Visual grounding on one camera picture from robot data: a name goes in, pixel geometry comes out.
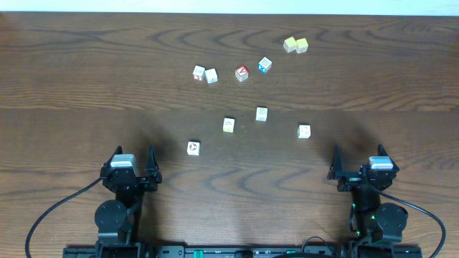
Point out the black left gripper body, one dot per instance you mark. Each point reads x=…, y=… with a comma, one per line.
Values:
x=140, y=180

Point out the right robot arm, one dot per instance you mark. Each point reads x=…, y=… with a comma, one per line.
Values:
x=378, y=225

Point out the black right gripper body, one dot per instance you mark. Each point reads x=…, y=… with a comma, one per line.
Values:
x=350, y=181

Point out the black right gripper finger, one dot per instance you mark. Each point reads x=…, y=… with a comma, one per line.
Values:
x=383, y=158
x=337, y=164

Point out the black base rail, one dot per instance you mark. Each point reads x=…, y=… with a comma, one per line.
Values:
x=199, y=252

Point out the blue X block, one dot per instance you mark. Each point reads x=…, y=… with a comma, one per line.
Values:
x=264, y=65

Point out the soccer ball block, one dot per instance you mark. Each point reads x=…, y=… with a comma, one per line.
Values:
x=193, y=148

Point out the red 3 block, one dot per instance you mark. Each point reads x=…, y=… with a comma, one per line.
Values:
x=198, y=73

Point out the blue J block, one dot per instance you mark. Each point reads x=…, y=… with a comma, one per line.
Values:
x=211, y=75

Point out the red A block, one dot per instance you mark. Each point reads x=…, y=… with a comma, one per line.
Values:
x=242, y=73

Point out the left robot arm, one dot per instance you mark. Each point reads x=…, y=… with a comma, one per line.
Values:
x=118, y=219

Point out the yellow-edged wooden block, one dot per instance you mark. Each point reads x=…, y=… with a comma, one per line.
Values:
x=228, y=125

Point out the yellow block right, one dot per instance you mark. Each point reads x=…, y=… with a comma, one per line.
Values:
x=301, y=45

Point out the yellow block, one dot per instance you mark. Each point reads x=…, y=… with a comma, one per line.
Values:
x=301, y=45
x=290, y=44

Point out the wooden 8 block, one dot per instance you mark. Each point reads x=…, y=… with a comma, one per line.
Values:
x=304, y=131

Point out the yellow block left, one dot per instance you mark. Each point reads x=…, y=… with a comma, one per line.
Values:
x=290, y=44

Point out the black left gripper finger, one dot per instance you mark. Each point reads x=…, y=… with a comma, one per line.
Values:
x=118, y=151
x=151, y=168

